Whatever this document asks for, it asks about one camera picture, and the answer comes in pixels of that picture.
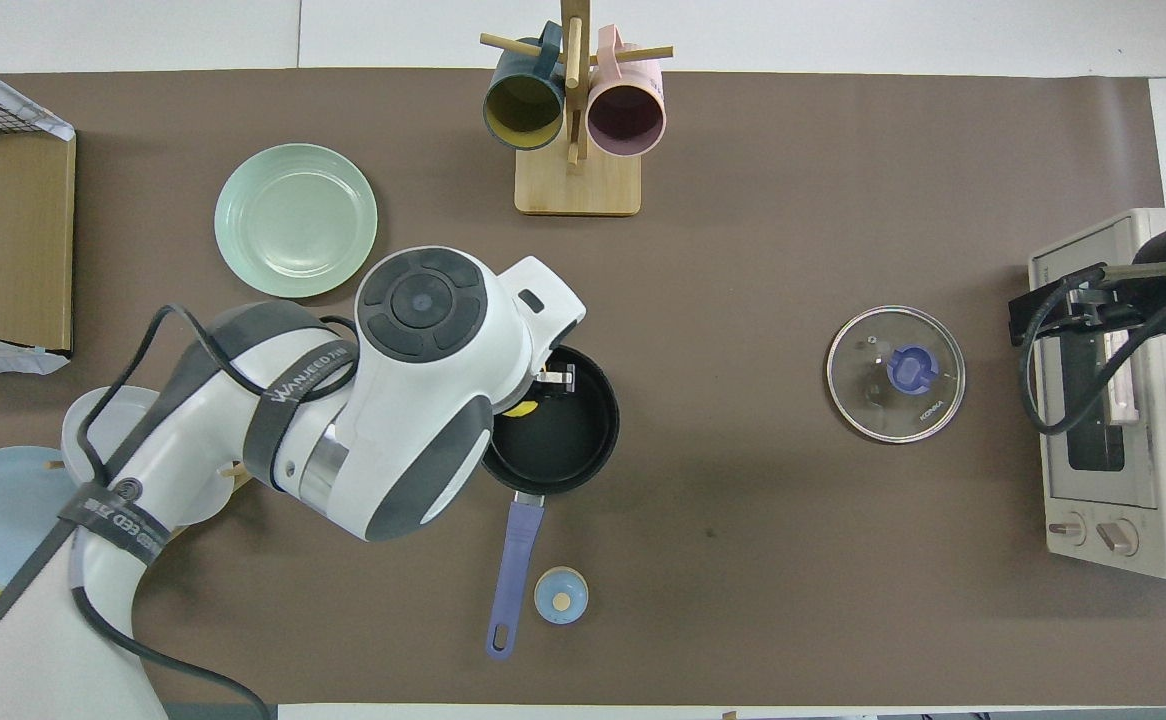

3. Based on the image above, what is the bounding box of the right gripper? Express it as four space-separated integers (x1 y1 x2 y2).
1008 260 1166 346

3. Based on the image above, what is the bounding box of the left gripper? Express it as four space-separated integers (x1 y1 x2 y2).
496 256 588 398

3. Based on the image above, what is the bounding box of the glass pot lid purple knob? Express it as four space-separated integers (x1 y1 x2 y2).
826 305 966 444

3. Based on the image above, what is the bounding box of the mint green plate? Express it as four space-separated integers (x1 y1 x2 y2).
214 143 379 299

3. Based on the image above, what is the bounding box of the wooden plate rack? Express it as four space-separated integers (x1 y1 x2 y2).
43 455 256 546

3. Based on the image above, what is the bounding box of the grey plate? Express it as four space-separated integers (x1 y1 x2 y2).
61 386 236 528

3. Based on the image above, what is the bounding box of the wooden mug rack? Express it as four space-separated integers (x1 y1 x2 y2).
480 0 674 217

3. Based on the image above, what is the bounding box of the beige toaster oven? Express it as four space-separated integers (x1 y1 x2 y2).
1028 208 1166 581

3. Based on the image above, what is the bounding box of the brown table mat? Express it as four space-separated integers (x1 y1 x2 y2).
0 68 1166 706

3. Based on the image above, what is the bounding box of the pink mug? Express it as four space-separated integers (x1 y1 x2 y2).
586 25 667 158

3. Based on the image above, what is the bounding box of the dark teal mug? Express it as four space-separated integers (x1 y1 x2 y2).
483 22 567 152

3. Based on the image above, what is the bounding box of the dark pot with purple handle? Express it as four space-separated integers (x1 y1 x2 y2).
483 345 622 661

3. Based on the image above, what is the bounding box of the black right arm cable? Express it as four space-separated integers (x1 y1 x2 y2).
1018 262 1166 436

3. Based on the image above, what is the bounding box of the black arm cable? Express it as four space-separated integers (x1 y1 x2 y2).
68 303 359 720
1018 262 1166 436

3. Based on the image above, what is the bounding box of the black velcro cable strap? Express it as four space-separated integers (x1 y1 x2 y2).
58 480 169 566
243 335 359 491

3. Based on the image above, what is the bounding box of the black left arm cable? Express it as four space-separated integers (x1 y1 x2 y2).
68 303 359 720

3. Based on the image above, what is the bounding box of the wooden shelf with wire basket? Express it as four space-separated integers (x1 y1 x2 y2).
0 75 77 356

